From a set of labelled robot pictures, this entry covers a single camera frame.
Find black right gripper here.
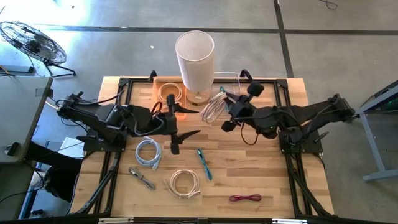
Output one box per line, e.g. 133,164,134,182
221,80,266,133

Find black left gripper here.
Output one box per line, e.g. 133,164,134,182
126,94,201,156

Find beige network cable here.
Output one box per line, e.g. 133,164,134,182
200,91,229,124
157,82,184,105
163,169,202,200

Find long teal cable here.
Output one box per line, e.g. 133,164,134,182
195,147,214,181

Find red cable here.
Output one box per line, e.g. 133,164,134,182
229,194,262,202

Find table lamp with white shade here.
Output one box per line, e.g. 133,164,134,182
174,30,216,106

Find white paper sheet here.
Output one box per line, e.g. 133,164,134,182
58,136,85,159

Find black bag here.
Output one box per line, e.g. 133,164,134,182
43,164,82,203

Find black crossbeam with silver brackets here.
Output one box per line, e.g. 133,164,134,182
0,216,398,224

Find grey desk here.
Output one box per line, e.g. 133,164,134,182
0,76,53,164

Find black floor fan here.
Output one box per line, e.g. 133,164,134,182
0,21,77,78

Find small black desk device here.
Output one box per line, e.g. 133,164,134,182
4,141,21,156

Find light blue coiled cable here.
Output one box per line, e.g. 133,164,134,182
135,136,162,171

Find short grey cable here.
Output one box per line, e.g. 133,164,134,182
128,167,156,191

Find black floor cable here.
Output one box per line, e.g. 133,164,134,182
318,0,339,10

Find grey metal table frame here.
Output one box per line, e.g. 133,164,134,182
343,79,398,183

